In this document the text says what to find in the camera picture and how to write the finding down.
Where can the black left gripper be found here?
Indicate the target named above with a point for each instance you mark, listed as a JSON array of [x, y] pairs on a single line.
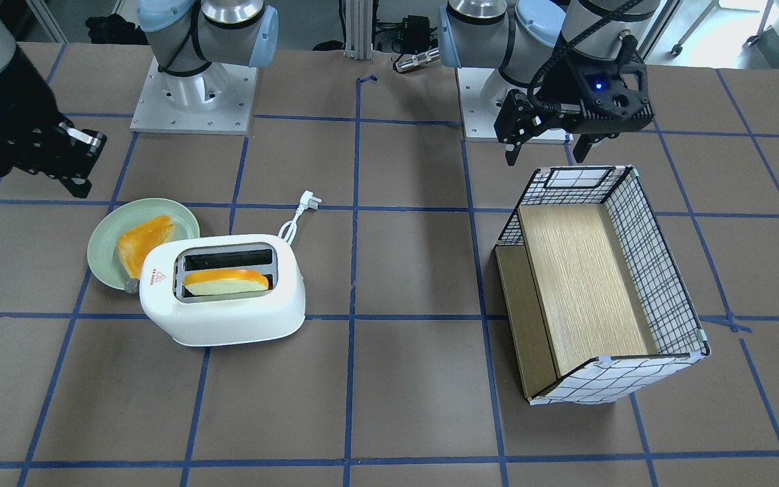
[[563, 86]]

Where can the white two-slot toaster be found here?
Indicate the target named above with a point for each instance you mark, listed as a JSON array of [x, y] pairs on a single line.
[[225, 319]]

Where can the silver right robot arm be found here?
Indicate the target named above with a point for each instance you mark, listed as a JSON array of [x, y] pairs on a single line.
[[206, 54]]

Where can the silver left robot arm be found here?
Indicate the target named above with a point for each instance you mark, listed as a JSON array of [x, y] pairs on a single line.
[[524, 40]]

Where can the bread slice in toaster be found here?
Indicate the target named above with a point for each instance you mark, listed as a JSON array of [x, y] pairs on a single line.
[[215, 282]]

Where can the light green plate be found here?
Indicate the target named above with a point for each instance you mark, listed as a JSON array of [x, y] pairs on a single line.
[[101, 252]]

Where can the orange bread on plate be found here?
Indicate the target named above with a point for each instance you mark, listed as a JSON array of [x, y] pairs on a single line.
[[134, 245]]

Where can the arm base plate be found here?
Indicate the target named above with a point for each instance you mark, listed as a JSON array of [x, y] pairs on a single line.
[[218, 101], [481, 92]]

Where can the checkered wire wooden shelf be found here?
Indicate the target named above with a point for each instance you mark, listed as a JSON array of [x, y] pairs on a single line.
[[595, 300]]

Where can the aluminium frame post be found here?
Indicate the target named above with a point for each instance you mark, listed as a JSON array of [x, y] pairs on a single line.
[[358, 21]]

